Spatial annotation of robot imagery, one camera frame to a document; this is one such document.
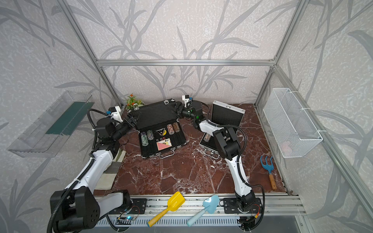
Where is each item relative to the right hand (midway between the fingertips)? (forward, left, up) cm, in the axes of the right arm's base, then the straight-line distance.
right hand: (168, 107), depth 89 cm
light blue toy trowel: (-50, -24, -22) cm, 59 cm away
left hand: (-11, +14, +6) cm, 19 cm away
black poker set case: (-4, +9, -20) cm, 22 cm away
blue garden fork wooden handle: (-31, -61, -22) cm, 72 cm away
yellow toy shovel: (-48, -5, -22) cm, 53 cm away
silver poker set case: (-1, -35, -8) cm, 36 cm away
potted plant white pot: (+8, +26, -5) cm, 28 cm away
